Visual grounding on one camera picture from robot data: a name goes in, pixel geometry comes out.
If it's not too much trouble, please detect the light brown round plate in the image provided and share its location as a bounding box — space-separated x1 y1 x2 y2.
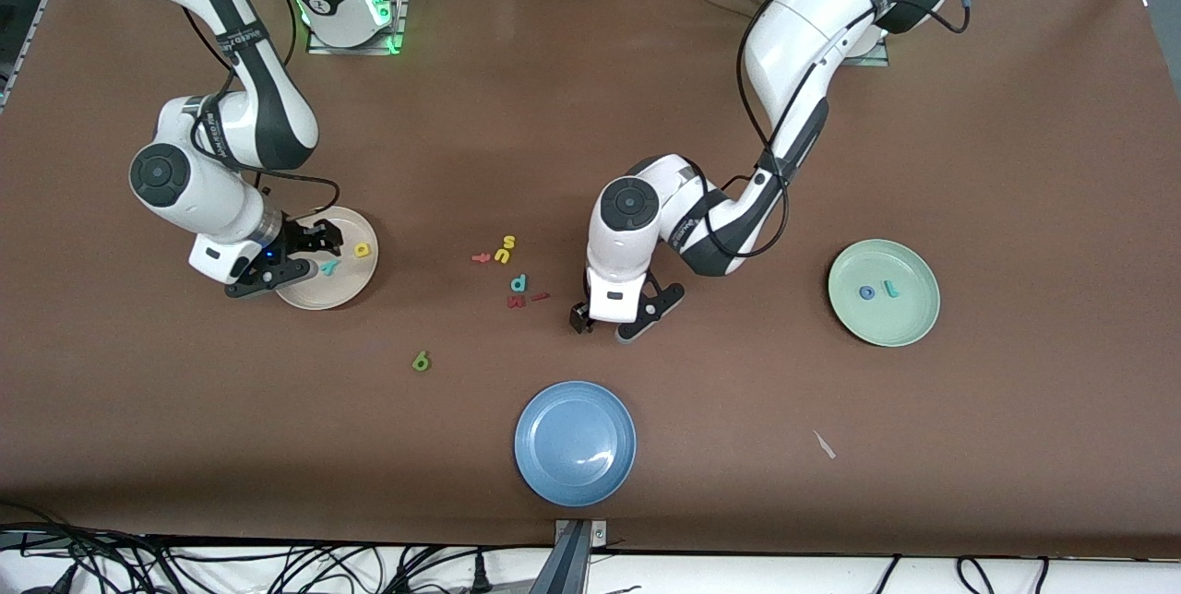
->
275 206 380 311

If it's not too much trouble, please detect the blue round plate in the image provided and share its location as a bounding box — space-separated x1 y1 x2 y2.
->
514 380 638 508

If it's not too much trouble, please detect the brown paper table cover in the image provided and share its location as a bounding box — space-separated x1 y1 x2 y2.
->
0 0 1181 560

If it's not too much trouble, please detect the pale green round plate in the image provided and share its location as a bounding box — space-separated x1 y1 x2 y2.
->
828 239 941 348

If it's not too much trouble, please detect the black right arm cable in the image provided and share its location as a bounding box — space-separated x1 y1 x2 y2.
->
183 0 342 221

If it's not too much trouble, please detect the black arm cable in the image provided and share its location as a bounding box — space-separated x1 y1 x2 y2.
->
683 0 970 261
183 0 342 221

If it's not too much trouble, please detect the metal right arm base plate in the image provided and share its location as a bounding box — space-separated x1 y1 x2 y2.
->
307 0 408 56

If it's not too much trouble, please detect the grey metal camera mount post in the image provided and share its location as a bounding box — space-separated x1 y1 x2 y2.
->
529 518 610 594

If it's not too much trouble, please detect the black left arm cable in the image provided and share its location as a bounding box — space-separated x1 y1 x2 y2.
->
683 0 970 261

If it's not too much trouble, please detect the black cable tangle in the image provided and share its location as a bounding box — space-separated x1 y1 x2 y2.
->
0 500 199 594

